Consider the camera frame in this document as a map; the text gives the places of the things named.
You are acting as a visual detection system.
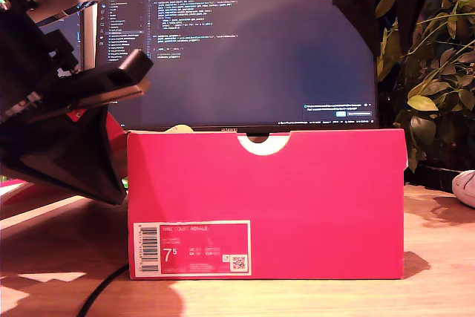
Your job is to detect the red Nike shoebox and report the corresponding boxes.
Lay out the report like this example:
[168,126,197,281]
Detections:
[0,111,407,281]

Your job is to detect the pale yellow round object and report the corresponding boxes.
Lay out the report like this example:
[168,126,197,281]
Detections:
[164,123,194,134]

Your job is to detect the black plant tray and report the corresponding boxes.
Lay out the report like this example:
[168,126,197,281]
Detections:
[404,160,475,195]

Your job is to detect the white leather sneaker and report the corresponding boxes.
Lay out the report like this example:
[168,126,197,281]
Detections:
[451,169,475,209]

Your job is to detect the large Huawei computer monitor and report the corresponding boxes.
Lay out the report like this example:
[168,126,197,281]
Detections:
[94,0,380,135]

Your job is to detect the black cable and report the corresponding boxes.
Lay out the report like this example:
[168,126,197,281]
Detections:
[76,263,130,317]

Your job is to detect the green leafy plant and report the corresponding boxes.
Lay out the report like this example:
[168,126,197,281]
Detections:
[375,0,475,174]

